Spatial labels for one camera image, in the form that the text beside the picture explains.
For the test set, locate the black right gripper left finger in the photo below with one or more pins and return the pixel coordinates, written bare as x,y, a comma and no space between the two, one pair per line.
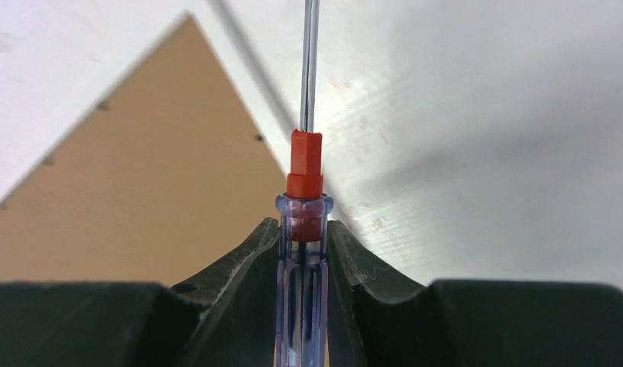
222,316

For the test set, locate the blue red screwdriver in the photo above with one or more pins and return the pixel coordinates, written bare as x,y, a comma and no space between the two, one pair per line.
302,272

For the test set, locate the white picture frame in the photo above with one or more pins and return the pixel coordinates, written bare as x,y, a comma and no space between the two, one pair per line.
250,71

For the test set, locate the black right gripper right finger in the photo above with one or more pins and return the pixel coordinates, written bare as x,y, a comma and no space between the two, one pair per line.
380,317

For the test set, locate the brown frame backing board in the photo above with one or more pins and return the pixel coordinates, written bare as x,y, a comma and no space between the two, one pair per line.
139,202

